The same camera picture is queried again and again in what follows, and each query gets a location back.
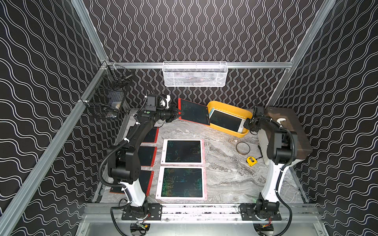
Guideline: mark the red writing tablet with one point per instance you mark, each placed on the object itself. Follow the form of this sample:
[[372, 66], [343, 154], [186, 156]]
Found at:
[[193, 112], [152, 136], [145, 179], [147, 156]]

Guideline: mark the yellow plastic storage tray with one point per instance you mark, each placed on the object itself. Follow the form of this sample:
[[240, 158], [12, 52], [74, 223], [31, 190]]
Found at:
[[239, 112]]

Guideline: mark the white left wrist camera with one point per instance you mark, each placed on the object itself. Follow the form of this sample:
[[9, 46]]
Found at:
[[165, 101]]

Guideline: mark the white writing tablet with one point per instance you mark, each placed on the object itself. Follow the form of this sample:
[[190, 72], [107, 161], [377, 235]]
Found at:
[[181, 183], [183, 152]]

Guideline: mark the white toolbox brown lid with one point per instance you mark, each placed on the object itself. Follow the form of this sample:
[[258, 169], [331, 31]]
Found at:
[[289, 120]]

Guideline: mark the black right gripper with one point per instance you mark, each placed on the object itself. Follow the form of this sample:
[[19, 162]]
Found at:
[[245, 125]]

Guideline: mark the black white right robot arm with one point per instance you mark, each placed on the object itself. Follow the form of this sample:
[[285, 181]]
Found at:
[[281, 152]]

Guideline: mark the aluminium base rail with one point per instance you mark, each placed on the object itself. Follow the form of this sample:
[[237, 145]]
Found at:
[[200, 213]]

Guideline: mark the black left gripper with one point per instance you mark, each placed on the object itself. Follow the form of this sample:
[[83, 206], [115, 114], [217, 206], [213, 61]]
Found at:
[[173, 112]]

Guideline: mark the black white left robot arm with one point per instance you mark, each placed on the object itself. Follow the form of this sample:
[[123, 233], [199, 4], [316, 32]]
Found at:
[[121, 167]]

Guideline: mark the white wire mesh basket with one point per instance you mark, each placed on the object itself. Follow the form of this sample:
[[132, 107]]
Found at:
[[195, 74]]

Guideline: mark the yellow tape measure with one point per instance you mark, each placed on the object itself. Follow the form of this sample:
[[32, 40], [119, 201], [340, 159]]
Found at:
[[251, 161]]

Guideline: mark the black wire mesh basket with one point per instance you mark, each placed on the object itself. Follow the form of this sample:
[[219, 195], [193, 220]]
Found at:
[[107, 101]]

